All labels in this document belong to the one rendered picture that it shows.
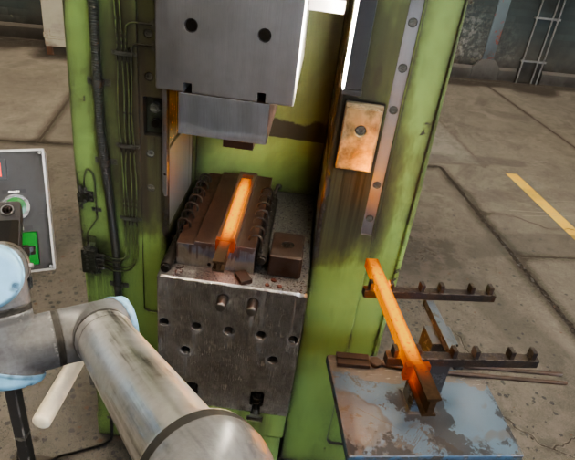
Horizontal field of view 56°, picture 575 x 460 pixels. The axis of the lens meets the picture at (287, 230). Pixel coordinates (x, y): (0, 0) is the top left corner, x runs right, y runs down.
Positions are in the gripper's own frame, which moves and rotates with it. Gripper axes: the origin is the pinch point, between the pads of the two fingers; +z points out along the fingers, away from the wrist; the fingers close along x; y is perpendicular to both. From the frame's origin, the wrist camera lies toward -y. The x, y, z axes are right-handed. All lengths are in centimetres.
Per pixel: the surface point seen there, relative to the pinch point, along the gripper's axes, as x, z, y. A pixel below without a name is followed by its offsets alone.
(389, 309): 72, -26, 19
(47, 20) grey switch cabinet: 0, 519, -220
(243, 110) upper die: 48, -10, -26
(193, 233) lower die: 40.4, 16.0, 1.0
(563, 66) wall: 650, 438, -161
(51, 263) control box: 6.2, 11.0, 4.6
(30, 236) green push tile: 2.5, 10.3, -1.9
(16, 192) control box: 0.6, 11.0, -12.1
